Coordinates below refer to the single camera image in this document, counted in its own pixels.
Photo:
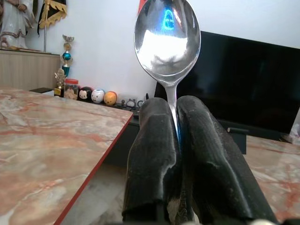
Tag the small round desk clock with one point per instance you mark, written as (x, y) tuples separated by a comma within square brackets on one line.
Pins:
[(140, 103)]

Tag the black and gold pennant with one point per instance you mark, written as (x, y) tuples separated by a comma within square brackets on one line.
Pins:
[(52, 12)]

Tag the black mouse plush toy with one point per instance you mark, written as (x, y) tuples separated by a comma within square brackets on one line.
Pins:
[(84, 93)]

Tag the silver metal spoon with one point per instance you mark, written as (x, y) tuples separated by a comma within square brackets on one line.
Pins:
[(167, 39)]

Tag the orange round plush toy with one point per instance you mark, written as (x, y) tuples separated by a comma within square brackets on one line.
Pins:
[(110, 97)]

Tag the small gold trophy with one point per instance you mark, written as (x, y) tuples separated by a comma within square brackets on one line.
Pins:
[(59, 83)]

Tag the beige slatted cabinet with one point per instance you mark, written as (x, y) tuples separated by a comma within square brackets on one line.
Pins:
[(28, 70)]

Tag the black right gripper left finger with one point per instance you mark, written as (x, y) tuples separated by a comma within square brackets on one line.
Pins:
[(152, 152)]

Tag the tall gold and blue trophy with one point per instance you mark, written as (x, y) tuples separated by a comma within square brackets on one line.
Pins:
[(67, 56)]

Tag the white robed figure statue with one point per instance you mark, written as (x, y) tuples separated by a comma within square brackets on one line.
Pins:
[(15, 22)]

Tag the clear jar with red lid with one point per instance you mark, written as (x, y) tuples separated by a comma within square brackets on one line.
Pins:
[(71, 89)]

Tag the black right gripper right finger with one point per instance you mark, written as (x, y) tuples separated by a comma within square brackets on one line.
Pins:
[(211, 152)]

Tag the black flat television screen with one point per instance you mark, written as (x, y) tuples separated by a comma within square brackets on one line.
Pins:
[(243, 79)]

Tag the white round plush toy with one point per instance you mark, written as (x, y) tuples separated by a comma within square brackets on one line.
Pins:
[(97, 95)]

